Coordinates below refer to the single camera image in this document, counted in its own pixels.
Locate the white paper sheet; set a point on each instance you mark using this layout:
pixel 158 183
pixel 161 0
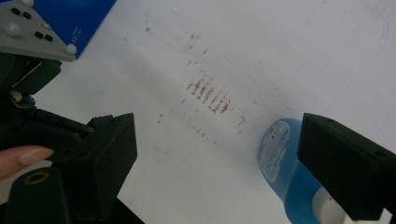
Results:
pixel 218 46

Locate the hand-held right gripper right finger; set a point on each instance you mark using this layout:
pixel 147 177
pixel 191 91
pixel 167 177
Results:
pixel 345 168

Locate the blue plastic bottle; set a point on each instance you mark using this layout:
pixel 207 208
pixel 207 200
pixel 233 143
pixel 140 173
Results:
pixel 292 186

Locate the blue cardboard box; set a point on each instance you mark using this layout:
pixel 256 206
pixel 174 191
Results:
pixel 81 18

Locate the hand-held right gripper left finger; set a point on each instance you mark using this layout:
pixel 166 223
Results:
pixel 106 168

